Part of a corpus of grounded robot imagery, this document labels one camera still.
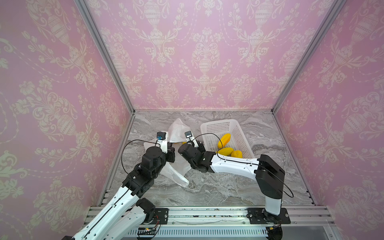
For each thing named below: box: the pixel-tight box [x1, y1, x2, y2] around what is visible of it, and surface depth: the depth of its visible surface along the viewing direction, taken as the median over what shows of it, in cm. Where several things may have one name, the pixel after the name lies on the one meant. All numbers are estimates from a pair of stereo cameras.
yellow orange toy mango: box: [217, 133, 232, 149], surface depth 100 cm
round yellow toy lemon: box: [230, 150, 243, 158], surface depth 91 cm
